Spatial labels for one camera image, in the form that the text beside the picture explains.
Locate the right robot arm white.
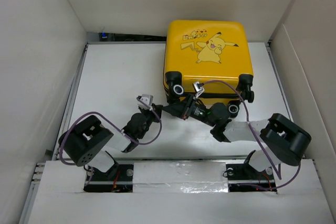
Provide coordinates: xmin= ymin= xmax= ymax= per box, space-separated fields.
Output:
xmin=163 ymin=95 xmax=312 ymax=178

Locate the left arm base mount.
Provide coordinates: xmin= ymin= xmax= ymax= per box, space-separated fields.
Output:
xmin=83 ymin=163 xmax=134 ymax=193

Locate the purple cable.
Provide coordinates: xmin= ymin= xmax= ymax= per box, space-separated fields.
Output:
xmin=58 ymin=97 xmax=163 ymax=185
xmin=202 ymin=80 xmax=301 ymax=192

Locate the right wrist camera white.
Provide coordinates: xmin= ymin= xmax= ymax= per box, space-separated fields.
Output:
xmin=193 ymin=81 xmax=205 ymax=100

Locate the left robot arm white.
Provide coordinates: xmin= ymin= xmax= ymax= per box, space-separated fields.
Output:
xmin=58 ymin=108 xmax=162 ymax=180

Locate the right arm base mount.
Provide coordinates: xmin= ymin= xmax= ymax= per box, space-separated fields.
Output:
xmin=223 ymin=163 xmax=277 ymax=193

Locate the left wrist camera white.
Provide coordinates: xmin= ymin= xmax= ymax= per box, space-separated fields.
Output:
xmin=136 ymin=94 xmax=153 ymax=110

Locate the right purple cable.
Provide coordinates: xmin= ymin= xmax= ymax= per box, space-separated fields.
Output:
xmin=202 ymin=80 xmax=301 ymax=192

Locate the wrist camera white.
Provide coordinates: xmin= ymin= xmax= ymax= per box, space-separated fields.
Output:
xmin=136 ymin=94 xmax=153 ymax=110
xmin=193 ymin=81 xmax=205 ymax=100

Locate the aluminium front rail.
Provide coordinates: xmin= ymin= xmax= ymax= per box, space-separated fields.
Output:
xmin=31 ymin=155 xmax=305 ymax=185

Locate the yellow Pikachu suitcase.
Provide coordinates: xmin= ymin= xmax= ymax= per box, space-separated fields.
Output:
xmin=163 ymin=20 xmax=254 ymax=118

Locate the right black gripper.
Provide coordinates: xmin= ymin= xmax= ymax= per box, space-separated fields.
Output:
xmin=162 ymin=93 xmax=216 ymax=127

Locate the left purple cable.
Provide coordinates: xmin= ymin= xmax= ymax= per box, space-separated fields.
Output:
xmin=58 ymin=97 xmax=163 ymax=185

